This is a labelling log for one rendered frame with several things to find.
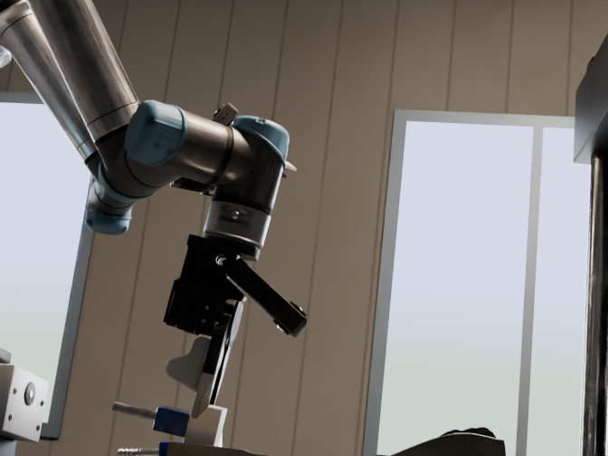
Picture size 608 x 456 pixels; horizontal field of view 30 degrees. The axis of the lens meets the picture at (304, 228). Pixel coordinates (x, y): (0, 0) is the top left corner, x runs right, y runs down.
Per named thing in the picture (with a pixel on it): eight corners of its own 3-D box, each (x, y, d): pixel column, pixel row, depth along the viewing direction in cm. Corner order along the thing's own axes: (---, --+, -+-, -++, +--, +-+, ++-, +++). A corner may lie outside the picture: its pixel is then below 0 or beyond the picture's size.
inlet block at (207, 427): (103, 430, 133) (114, 384, 133) (112, 426, 138) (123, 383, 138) (211, 456, 132) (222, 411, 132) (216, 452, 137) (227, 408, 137)
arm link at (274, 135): (217, 115, 142) (276, 137, 145) (194, 199, 140) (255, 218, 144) (243, 108, 135) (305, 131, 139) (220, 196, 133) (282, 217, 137)
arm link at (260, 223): (272, 222, 142) (268, 210, 134) (263, 257, 142) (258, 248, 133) (214, 207, 143) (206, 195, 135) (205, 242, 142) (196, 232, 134)
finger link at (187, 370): (156, 408, 133) (178, 334, 136) (204, 421, 132) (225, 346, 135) (153, 402, 130) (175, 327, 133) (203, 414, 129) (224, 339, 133)
